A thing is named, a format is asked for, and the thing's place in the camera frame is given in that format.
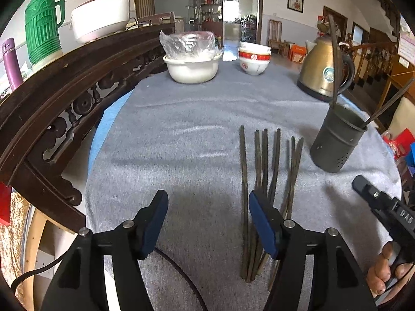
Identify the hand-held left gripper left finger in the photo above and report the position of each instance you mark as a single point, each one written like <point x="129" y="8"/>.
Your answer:
<point x="155" y="225"/>

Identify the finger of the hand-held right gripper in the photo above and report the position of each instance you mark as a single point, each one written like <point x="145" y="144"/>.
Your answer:
<point x="368" y="191"/>

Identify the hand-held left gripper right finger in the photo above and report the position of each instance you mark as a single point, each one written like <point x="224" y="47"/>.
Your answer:
<point x="261" y="226"/>

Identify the bunch of dark chopsticks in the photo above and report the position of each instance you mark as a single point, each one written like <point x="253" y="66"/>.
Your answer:
<point x="243" y="168"/>

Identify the grey metal chopstick holder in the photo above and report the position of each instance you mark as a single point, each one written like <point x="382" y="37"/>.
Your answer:
<point x="334" y="139"/>

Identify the person's right hand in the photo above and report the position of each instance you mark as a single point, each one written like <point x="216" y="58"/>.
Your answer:
<point x="377" y="275"/>

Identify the cream chair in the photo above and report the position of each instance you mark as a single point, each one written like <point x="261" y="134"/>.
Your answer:
<point x="403" y="113"/>

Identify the grey towel tablecloth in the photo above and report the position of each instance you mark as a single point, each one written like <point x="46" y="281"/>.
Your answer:
<point x="181" y="142"/>

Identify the dark wooden chopstick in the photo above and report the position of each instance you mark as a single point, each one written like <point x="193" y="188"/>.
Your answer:
<point x="334" y="71"/>
<point x="389" y="103"/>

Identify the blue tablecloth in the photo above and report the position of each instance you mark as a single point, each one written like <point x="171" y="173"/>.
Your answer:
<point x="103" y="120"/>

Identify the gold electric kettle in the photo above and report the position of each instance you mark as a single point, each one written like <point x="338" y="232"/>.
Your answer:
<point x="319" y="68"/>

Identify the wooden stair railing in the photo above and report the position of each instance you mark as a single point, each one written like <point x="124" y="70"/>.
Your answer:
<point x="373" y="58"/>

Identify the red box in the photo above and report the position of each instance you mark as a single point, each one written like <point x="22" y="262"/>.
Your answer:
<point x="4" y="204"/>

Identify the orange box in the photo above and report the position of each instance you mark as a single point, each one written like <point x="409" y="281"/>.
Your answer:
<point x="296" y="55"/>

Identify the white basin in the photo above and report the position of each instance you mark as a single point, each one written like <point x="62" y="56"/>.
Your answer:
<point x="191" y="71"/>

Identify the brown wooden door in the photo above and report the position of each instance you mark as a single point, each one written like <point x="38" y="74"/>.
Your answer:
<point x="338" y="22"/>

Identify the dark carved wooden sideboard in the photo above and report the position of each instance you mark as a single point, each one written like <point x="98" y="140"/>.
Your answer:
<point x="48" y="84"/>

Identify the plain white bowl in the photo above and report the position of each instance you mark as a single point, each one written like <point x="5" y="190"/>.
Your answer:
<point x="254" y="46"/>

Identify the wooden chair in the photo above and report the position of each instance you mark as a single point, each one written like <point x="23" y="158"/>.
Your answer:
<point x="275" y="29"/>

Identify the framed picture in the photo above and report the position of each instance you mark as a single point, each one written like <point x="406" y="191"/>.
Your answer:
<point x="295" y="2"/>

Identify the wooden bench back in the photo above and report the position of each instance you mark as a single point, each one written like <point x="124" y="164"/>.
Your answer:
<point x="155" y="18"/>

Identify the purple thermos bottle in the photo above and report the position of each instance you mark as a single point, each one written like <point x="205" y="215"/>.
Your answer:
<point x="12" y="64"/>

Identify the white rice cooker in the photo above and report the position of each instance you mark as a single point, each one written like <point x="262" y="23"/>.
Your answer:
<point x="100" y="16"/>

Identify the green thermos jug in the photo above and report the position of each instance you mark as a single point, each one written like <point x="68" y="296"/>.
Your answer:
<point x="42" y="29"/>

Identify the glass display shelf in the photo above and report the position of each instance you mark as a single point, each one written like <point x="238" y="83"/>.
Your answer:
<point x="209" y="3"/>

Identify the pink wall calendar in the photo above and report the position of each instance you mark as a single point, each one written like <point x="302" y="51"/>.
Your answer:
<point x="407" y="42"/>

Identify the wooden door frame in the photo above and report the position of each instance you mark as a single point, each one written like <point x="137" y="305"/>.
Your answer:
<point x="261" y="13"/>

